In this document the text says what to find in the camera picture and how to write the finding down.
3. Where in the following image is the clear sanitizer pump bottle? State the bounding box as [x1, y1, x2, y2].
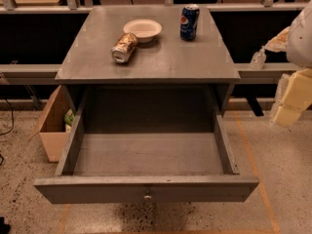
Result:
[250, 47, 266, 70]

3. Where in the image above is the gold crushed soda can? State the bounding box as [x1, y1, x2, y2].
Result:
[111, 33, 137, 63]

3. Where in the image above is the grey wooden cabinet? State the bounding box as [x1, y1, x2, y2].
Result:
[56, 5, 240, 109]

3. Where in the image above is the round metal drawer knob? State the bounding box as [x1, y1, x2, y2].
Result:
[143, 191, 153, 202]

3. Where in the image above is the brown cardboard box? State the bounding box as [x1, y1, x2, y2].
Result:
[29, 86, 70, 162]

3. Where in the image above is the grey open top drawer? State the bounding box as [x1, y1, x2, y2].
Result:
[34, 87, 258, 204]

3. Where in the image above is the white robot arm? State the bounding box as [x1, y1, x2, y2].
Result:
[264, 1, 312, 128]

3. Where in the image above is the green bag in box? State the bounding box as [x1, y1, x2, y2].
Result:
[64, 109, 75, 126]

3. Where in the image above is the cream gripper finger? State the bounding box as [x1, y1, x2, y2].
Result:
[272, 68, 312, 127]
[264, 27, 290, 53]

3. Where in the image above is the blue pepsi can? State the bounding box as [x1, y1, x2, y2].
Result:
[180, 4, 200, 41]

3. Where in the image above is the white paper bowl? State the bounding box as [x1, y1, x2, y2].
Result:
[123, 19, 162, 43]

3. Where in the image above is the black cable on floor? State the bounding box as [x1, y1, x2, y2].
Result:
[0, 97, 15, 137]

